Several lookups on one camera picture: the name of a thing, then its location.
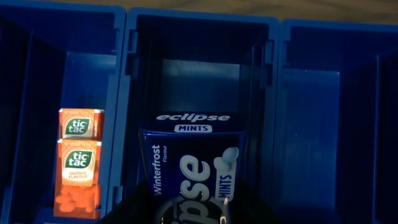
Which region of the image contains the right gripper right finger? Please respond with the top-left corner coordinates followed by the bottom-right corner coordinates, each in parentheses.
top-left (229, 182), bottom-right (281, 224)

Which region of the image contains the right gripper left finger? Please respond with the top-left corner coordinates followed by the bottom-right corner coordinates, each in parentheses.
top-left (97, 179), bottom-right (163, 224)

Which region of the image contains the orange candy box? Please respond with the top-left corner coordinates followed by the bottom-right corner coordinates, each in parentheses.
top-left (58, 107), bottom-right (106, 141)
top-left (53, 138), bottom-right (103, 220)

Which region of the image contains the blue candy pack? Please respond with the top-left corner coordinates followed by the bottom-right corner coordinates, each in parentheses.
top-left (137, 111), bottom-right (249, 224)

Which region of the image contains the blue tray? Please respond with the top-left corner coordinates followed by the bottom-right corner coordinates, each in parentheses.
top-left (0, 0), bottom-right (398, 224)

